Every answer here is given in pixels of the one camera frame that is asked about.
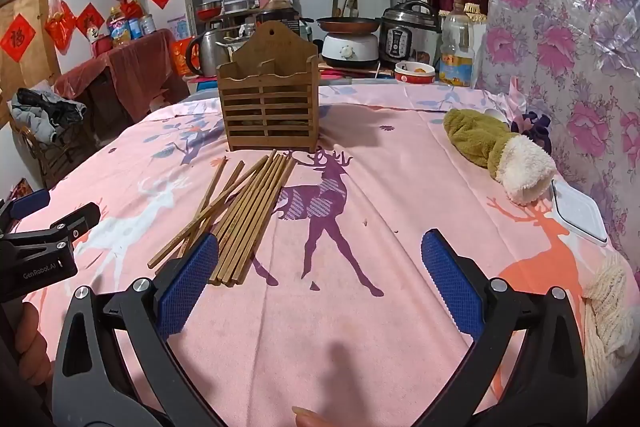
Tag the table with red cloth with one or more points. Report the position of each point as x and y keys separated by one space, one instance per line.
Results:
x=125 y=72

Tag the cream knitted cloth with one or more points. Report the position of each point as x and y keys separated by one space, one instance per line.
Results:
x=610 y=317

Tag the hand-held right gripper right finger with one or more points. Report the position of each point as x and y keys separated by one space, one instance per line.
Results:
x=450 y=282

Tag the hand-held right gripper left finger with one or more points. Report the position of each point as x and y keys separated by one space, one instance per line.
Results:
x=190 y=282

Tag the wooden chair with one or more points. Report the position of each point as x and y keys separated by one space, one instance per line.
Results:
x=55 y=152

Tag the copper frying pan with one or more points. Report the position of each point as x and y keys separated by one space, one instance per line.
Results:
x=347 y=25

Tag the person's left hand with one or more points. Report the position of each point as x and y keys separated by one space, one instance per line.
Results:
x=32 y=342

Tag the silver electric pressure cooker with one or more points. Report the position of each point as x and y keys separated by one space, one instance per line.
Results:
x=407 y=34

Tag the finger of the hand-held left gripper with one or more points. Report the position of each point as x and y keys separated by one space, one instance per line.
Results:
x=80 y=217
x=30 y=203

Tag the white electric hot plate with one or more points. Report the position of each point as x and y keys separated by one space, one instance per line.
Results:
x=349 y=49

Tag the clear cooking oil bottle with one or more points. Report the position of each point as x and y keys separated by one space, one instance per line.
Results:
x=456 y=52

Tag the pile of wooden chopsticks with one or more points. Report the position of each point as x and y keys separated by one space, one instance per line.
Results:
x=240 y=217

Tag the pile of grey clothes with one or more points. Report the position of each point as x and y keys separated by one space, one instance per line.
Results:
x=47 y=109

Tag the slatted wooden chopstick holder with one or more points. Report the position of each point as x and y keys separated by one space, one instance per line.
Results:
x=267 y=107

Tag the person's right hand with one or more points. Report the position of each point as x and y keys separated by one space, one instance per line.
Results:
x=311 y=418

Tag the purple cloth item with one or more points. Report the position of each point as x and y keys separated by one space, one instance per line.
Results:
x=536 y=129

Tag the dark sauce bottle yellow cap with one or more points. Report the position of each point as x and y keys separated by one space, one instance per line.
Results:
x=277 y=7

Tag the red and white bowl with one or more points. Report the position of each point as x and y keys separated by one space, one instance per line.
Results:
x=415 y=73

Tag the pink deer printed bed sheet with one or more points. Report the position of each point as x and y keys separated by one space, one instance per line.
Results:
x=325 y=307

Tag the yellow drink bottle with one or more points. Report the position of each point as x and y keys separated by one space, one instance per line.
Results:
x=119 y=29

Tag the steel pot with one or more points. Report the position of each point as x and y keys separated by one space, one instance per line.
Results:
x=207 y=54

